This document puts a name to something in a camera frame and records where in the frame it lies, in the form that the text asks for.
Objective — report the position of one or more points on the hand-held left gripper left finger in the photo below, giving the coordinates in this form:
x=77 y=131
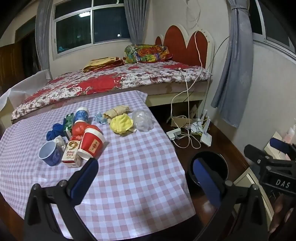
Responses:
x=83 y=177

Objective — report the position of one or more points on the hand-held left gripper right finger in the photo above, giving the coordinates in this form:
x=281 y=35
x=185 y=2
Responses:
x=205 y=179

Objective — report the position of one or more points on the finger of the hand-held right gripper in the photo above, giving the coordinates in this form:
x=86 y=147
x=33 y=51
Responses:
x=278 y=143
x=256 y=154

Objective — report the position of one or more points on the black round bin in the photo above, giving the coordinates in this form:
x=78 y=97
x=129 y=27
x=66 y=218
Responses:
x=219 y=166

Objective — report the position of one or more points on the red and white carton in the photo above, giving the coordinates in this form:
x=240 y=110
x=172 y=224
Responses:
x=71 y=153

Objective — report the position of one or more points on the red paper cup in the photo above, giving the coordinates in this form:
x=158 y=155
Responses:
x=92 y=144

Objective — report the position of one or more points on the blue patterned paper cup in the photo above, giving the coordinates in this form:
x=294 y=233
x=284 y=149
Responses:
x=54 y=160
x=82 y=115

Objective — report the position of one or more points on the paper ball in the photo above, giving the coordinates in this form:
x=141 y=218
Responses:
x=60 y=142

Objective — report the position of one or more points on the red plastic bag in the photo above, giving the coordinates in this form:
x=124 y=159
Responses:
x=79 y=128

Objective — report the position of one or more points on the blue cloth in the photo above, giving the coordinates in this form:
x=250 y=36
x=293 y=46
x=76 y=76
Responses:
x=54 y=134

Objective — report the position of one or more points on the green drink carton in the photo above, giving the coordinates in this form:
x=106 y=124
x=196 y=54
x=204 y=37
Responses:
x=69 y=121

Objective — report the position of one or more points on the light blue face mask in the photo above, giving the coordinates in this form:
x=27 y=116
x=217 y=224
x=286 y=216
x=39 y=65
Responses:
x=100 y=118

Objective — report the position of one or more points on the yellow cloth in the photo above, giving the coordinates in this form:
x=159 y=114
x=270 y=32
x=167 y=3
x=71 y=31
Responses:
x=121 y=124

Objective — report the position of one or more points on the beige cloth bundle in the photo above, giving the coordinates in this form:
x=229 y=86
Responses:
x=118 y=110

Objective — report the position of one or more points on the clear plastic bag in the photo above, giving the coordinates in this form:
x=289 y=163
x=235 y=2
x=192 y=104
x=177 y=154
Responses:
x=143 y=120

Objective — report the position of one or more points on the person's right hand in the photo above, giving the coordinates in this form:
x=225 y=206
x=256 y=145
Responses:
x=281 y=213

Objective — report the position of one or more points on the pump bottle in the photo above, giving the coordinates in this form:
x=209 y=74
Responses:
x=290 y=135

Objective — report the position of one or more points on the cream side cabinet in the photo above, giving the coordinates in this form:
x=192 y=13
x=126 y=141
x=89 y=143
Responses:
x=241 y=178

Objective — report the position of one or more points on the white router with antennas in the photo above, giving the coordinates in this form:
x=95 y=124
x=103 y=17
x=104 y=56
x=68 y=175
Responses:
x=205 y=139

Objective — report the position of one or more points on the pink checkered tablecloth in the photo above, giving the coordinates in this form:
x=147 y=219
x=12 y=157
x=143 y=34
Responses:
x=129 y=162

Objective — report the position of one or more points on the white modem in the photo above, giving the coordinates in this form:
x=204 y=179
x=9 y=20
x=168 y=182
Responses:
x=196 y=127

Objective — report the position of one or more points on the white power strip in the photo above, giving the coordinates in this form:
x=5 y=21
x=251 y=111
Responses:
x=174 y=134

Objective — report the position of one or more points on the cardboard box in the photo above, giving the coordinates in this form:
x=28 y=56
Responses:
x=179 y=120

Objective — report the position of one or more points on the tied grey curtain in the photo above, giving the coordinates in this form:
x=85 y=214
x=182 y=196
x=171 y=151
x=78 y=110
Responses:
x=233 y=69

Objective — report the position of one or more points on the bed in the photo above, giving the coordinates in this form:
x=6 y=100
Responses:
x=161 y=97

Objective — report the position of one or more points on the red floral bedsheet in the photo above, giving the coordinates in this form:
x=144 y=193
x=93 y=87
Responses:
x=92 y=81

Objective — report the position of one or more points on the white plastic sheet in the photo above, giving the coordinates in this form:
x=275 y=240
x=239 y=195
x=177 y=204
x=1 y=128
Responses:
x=27 y=83

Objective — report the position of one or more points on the folded yellow red blanket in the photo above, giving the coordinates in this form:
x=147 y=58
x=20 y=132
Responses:
x=101 y=63

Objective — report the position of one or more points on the curved glass window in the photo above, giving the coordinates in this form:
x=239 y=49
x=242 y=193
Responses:
x=275 y=25

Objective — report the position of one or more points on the red heart headboard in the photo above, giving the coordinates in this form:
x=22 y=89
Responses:
x=178 y=44

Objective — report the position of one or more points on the dark wooden door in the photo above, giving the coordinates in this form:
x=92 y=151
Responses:
x=11 y=60

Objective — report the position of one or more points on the colourful patterned pillow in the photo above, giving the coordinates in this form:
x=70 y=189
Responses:
x=148 y=54

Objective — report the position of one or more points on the sliding glass window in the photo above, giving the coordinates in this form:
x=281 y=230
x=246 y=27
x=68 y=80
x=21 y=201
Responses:
x=74 y=30

